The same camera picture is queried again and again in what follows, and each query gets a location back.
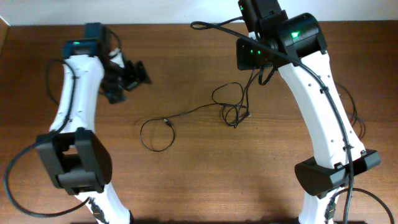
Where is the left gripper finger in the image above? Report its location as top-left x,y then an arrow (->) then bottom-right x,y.
124,60 -> 137,86
136,61 -> 152,84

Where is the black USB cable bundle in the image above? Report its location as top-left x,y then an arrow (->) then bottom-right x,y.
139,67 -> 259,152

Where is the thin black audio cable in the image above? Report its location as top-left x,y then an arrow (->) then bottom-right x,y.
334,82 -> 367,140

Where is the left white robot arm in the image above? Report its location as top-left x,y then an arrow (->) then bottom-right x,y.
36,22 -> 152,223

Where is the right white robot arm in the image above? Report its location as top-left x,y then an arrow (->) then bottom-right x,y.
237,0 -> 381,223

